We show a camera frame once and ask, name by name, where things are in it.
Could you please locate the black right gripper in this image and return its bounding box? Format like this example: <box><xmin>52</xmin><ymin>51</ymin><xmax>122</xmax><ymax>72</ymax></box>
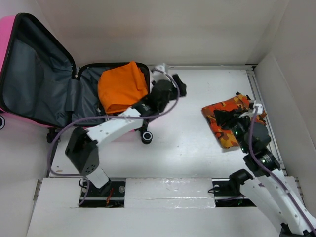
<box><xmin>213</xmin><ymin>108</ymin><xmax>249</xmax><ymax>153</ymax></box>

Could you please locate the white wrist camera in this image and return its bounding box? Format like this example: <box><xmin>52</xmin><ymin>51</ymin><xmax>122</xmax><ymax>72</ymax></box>
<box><xmin>151</xmin><ymin>63</ymin><xmax>169</xmax><ymax>82</ymax></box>
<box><xmin>249</xmin><ymin>100</ymin><xmax>264</xmax><ymax>115</ymax></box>

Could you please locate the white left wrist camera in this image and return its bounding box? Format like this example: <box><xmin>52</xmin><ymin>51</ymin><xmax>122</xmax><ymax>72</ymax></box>
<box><xmin>151</xmin><ymin>63</ymin><xmax>169</xmax><ymax>82</ymax></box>

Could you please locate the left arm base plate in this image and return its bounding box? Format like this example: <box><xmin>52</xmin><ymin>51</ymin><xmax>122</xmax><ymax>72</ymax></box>
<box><xmin>79</xmin><ymin>179</ymin><xmax>126</xmax><ymax>208</ymax></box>

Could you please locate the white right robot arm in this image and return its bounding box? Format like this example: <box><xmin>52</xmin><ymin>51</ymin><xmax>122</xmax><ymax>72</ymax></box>
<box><xmin>214</xmin><ymin>107</ymin><xmax>316</xmax><ymax>237</ymax></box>

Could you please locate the aluminium rail right edge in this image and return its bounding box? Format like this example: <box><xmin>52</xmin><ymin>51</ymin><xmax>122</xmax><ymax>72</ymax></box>
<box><xmin>246</xmin><ymin>65</ymin><xmax>299</xmax><ymax>182</ymax></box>

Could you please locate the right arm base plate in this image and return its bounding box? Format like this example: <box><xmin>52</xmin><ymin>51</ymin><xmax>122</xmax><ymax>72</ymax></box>
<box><xmin>208</xmin><ymin>178</ymin><xmax>255</xmax><ymax>207</ymax></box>

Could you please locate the orange camouflage cloth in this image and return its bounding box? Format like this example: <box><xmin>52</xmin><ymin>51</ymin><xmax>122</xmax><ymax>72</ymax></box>
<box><xmin>201</xmin><ymin>93</ymin><xmax>271</xmax><ymax>153</ymax></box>

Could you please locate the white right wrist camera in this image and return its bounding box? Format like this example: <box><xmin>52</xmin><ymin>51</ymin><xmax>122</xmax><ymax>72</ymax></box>
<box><xmin>249</xmin><ymin>100</ymin><xmax>264</xmax><ymax>115</ymax></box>

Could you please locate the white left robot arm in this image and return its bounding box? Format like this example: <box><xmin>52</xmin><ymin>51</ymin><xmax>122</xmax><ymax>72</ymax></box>
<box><xmin>65</xmin><ymin>74</ymin><xmax>187</xmax><ymax>196</ymax></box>

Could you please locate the pink suitcase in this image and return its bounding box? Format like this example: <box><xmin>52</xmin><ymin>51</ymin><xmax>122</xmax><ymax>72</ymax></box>
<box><xmin>0</xmin><ymin>12</ymin><xmax>153</xmax><ymax>145</ymax></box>

